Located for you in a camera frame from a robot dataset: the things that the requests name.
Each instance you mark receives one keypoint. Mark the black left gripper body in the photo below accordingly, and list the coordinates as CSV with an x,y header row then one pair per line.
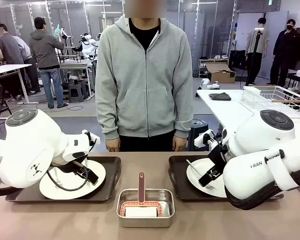
x,y
76,167

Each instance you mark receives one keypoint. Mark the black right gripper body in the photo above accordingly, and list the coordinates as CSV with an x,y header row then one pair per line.
x,y
217,157

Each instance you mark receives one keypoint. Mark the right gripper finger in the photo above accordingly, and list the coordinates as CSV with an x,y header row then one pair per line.
x,y
213,172
204,179

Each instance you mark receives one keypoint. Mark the white round plate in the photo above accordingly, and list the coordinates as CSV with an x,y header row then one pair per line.
x,y
72,185
192,175

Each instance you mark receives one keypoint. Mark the silver fork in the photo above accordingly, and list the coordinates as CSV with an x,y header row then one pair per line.
x,y
193,170

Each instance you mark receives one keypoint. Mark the dark brown serving tray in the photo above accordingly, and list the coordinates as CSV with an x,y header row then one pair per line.
x,y
180,180
110,172

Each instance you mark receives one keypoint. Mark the pink lint roller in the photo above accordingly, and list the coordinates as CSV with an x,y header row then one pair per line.
x,y
141,185

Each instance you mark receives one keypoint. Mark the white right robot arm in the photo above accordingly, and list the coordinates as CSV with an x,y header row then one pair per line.
x,y
260,140

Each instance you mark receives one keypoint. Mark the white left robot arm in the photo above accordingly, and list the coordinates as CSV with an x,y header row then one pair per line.
x,y
27,150

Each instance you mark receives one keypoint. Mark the person's right hand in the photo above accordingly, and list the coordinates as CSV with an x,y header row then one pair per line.
x,y
113,145

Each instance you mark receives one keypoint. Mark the person's left hand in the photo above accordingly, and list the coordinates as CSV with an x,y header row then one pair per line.
x,y
179,144

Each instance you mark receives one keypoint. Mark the blue-grey plastic stool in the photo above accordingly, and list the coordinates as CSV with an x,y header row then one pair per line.
x,y
197,127

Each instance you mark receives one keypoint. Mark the white side table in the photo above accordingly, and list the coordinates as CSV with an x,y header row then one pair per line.
x,y
227,110

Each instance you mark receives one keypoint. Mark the folded dark grey cloth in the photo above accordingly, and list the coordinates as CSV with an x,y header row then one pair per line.
x,y
220,96

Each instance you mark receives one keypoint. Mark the rectangular metal container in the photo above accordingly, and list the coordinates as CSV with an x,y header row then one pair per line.
x,y
145,222

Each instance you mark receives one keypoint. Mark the grey plastic stool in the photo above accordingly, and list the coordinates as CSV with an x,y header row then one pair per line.
x,y
76,91

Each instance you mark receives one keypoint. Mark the open cardboard box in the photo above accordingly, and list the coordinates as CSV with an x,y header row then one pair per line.
x,y
220,73

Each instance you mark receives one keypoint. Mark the black folding chair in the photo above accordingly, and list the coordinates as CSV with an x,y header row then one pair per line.
x,y
0,110

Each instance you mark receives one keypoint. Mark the person in grey hoodie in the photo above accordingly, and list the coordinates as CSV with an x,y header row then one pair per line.
x,y
143,82

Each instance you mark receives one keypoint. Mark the man in dark hoodie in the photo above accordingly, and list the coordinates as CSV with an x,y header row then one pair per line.
x,y
45,57

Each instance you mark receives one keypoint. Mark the man in light grey top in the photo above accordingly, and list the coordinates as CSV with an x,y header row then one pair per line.
x,y
27,60

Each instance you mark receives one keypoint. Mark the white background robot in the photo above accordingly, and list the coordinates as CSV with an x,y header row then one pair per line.
x,y
88,47

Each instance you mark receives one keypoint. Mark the white desk with metal legs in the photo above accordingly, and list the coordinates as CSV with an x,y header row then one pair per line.
x,y
7,68

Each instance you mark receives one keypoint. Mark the person with black mask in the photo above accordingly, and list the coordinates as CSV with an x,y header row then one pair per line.
x,y
283,50

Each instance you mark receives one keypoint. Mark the man in grey jacket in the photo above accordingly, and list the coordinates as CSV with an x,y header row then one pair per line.
x,y
8,50

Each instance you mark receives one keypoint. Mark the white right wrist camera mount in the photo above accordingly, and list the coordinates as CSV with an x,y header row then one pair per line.
x,y
202,140

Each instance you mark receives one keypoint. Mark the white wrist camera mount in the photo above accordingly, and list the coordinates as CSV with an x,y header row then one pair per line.
x,y
202,140
92,140

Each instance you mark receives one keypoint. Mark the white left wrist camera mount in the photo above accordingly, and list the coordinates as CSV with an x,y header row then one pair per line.
x,y
92,140

